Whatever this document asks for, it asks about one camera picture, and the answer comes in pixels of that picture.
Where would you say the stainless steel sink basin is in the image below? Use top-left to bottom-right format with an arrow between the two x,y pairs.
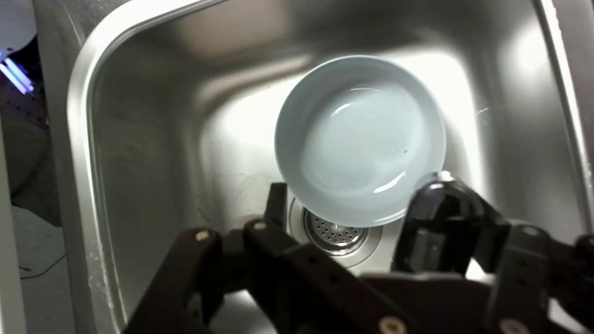
31,0 -> 594,334

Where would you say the metal sink drain strainer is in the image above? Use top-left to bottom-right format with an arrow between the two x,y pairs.
287,195 -> 396,270

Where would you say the white bowl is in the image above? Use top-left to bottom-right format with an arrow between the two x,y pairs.
272,54 -> 448,229

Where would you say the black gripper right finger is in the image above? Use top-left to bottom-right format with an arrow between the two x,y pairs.
391,179 -> 594,334

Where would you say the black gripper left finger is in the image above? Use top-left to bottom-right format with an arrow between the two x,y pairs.
120,181 -> 396,334

